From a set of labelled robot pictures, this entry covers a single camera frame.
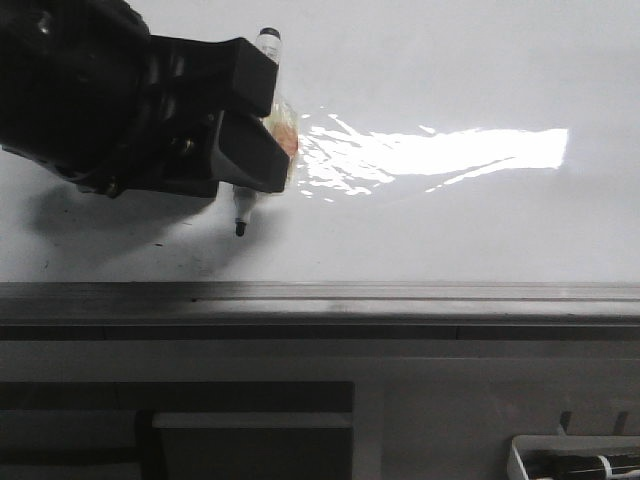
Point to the white whiteboard with aluminium frame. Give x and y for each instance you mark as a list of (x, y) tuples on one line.
[(462, 165)]

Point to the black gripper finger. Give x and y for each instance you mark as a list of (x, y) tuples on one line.
[(251, 81), (244, 153)]

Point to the dark grey box under board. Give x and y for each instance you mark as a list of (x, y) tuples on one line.
[(256, 445)]

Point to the white marker tray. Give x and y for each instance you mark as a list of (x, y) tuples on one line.
[(525, 447)]

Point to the black marker in tray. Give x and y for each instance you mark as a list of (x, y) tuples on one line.
[(583, 467)]

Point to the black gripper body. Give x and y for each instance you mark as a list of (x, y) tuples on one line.
[(90, 94)]

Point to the white whiteboard marker with tape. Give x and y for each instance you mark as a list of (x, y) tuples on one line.
[(282, 124)]

